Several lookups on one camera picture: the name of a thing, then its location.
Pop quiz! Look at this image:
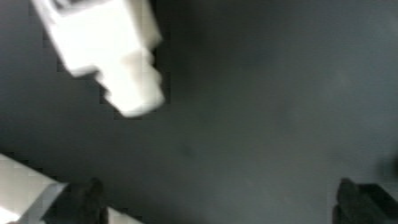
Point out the white leg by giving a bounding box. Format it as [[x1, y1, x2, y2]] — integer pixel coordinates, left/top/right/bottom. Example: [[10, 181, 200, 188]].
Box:
[[29, 0, 163, 117]]

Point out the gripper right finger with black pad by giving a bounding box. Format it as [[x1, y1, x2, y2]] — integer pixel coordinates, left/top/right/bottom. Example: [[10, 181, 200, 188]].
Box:
[[332, 178, 398, 224]]

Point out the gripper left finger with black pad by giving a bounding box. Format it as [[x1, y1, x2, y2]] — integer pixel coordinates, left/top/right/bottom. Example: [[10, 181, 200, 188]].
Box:
[[0, 153, 143, 224]]

